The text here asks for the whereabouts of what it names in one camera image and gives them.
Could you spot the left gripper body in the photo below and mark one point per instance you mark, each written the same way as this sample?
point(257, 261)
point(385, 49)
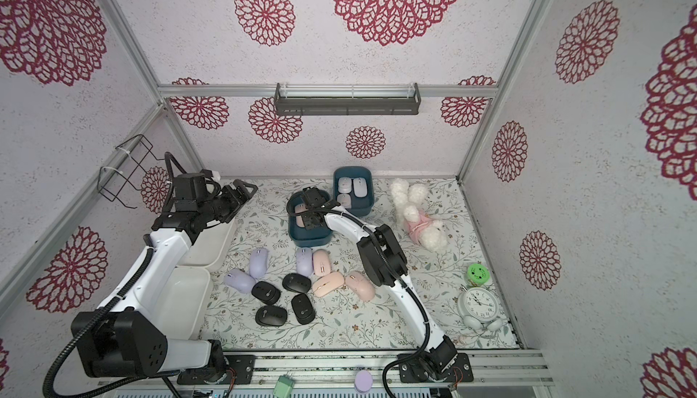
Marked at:
point(220, 207)

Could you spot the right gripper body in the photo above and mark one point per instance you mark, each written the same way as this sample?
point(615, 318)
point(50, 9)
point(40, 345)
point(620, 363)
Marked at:
point(316, 213)

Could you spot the white mouse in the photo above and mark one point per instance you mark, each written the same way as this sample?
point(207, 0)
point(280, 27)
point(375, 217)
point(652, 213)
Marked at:
point(344, 185)
point(344, 200)
point(360, 187)

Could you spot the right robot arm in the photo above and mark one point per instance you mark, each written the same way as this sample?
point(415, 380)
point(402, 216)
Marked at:
point(385, 265)

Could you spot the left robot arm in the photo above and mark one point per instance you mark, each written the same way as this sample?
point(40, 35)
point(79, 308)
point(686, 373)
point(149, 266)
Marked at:
point(118, 340)

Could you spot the white tray rear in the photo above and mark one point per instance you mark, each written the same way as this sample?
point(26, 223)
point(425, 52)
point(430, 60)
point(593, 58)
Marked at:
point(211, 247)

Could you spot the white tray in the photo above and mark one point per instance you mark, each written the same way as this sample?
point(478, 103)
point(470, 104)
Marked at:
point(180, 310)
point(211, 247)

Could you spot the purple mouse centre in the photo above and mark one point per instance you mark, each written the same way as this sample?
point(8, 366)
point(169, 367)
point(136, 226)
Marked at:
point(304, 261)

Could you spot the purple mouse upright left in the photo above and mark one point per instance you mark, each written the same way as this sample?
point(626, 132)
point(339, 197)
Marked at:
point(259, 263)

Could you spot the black mouse upper right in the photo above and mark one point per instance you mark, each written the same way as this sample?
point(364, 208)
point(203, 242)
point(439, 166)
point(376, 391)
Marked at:
point(297, 283)

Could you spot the black mouse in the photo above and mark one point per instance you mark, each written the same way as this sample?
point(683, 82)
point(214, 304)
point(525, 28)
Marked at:
point(271, 316)
point(297, 283)
point(266, 293)
point(303, 309)

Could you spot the purple mouse lower left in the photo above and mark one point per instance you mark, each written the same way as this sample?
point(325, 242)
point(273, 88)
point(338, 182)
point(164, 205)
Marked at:
point(239, 280)

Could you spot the white plush toy pink dress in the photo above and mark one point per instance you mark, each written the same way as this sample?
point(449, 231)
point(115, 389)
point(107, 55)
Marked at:
point(423, 230)

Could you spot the black mouse upper left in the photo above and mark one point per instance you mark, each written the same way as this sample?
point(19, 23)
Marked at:
point(266, 293)

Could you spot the white tray front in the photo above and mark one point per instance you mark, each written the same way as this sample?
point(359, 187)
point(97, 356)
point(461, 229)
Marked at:
point(180, 310)

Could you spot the black mouse lower right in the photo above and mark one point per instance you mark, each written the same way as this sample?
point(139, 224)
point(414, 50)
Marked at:
point(303, 309)

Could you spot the black mouse lower left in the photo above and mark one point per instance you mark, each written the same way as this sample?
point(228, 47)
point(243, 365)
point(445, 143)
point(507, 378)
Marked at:
point(271, 316)

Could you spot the green round toy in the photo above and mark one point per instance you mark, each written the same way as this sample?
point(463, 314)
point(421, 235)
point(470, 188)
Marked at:
point(478, 274)

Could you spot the purple round cap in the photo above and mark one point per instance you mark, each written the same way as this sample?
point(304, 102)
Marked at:
point(363, 381)

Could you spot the green connector block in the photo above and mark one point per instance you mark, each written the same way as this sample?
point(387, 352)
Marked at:
point(283, 387)

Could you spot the white alarm clock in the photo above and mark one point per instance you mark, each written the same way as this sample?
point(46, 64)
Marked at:
point(480, 310)

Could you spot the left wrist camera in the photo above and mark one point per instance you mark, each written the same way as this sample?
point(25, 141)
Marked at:
point(212, 174)

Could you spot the black wire wall rack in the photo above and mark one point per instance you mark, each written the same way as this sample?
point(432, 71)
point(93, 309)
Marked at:
point(119, 175)

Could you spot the dark wall shelf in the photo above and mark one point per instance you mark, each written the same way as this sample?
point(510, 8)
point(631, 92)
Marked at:
point(347, 101)

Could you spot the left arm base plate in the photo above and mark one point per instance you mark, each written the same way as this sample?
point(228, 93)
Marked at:
point(236, 369)

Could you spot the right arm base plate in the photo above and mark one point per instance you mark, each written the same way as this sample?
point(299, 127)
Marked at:
point(423, 370)

